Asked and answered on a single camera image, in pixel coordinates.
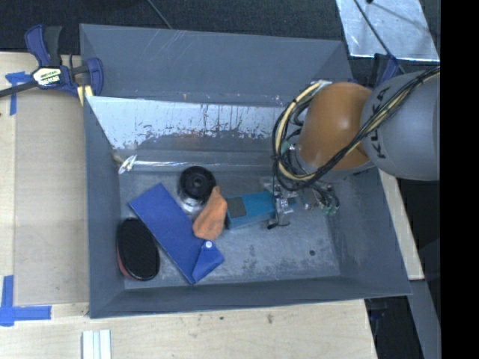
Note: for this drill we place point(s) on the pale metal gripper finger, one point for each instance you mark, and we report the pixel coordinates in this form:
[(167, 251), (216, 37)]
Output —
[(284, 219), (283, 205)]

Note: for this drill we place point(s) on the teal box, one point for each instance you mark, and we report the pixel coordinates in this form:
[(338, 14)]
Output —
[(254, 208)]

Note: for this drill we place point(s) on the grey metal bin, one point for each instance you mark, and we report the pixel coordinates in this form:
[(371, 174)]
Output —
[(284, 253)]

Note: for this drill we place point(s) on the orange cloth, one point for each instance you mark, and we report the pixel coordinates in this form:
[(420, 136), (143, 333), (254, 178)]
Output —
[(211, 215)]

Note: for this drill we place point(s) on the clear jar with black lid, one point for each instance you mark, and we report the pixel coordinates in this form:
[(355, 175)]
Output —
[(196, 183)]

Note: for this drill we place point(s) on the blue flat pouch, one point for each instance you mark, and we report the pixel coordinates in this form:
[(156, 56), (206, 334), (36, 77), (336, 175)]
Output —
[(170, 226)]

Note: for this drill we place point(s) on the black oval brush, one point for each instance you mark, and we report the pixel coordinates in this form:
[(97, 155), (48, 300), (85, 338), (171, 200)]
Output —
[(137, 250)]

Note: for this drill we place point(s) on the clear plastic scrap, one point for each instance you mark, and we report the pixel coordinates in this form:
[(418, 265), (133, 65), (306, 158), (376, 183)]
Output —
[(127, 164)]

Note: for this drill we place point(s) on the pale wood board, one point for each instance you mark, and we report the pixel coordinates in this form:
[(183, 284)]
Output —
[(48, 200)]

